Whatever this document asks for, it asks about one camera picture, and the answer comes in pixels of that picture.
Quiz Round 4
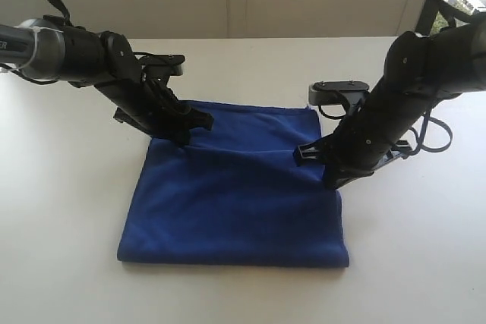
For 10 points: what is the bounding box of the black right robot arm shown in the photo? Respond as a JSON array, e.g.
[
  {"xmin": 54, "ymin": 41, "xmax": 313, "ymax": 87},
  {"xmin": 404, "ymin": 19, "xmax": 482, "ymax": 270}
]
[{"xmin": 293, "ymin": 21, "xmax": 485, "ymax": 190}]

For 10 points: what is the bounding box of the blue towel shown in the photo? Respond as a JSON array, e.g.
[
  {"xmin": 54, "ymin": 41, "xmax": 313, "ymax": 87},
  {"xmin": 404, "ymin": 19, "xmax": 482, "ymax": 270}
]
[{"xmin": 117, "ymin": 101, "xmax": 349, "ymax": 269}]

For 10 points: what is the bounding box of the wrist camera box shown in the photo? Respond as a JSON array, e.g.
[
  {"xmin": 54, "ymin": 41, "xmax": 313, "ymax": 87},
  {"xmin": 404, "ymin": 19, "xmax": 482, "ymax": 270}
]
[
  {"xmin": 135, "ymin": 52, "xmax": 186, "ymax": 77},
  {"xmin": 308, "ymin": 80, "xmax": 369, "ymax": 108}
]

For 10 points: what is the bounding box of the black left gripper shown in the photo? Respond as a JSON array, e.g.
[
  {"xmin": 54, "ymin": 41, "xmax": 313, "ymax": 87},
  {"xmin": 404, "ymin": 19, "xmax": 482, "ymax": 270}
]
[{"xmin": 94, "ymin": 31, "xmax": 213, "ymax": 146}]

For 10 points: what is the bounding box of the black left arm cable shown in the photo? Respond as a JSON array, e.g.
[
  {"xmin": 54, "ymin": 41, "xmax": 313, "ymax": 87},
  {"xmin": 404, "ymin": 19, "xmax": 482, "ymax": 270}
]
[{"xmin": 43, "ymin": 0, "xmax": 73, "ymax": 27}]

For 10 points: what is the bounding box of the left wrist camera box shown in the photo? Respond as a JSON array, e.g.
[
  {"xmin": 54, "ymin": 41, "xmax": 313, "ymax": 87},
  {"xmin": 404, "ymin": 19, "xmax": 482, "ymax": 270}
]
[{"xmin": 135, "ymin": 52, "xmax": 186, "ymax": 77}]

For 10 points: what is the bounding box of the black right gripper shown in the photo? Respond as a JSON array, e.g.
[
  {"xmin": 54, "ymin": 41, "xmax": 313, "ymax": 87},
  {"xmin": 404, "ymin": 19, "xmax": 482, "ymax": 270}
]
[{"xmin": 292, "ymin": 31, "xmax": 444, "ymax": 190}]

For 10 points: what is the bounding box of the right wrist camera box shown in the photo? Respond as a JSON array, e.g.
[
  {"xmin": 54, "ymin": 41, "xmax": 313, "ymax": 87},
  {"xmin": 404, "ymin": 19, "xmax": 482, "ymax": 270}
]
[{"xmin": 308, "ymin": 80, "xmax": 369, "ymax": 108}]

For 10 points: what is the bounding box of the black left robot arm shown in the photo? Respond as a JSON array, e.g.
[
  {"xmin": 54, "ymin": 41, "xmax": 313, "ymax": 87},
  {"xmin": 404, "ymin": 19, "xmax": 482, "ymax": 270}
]
[{"xmin": 1, "ymin": 17, "xmax": 213, "ymax": 146}]

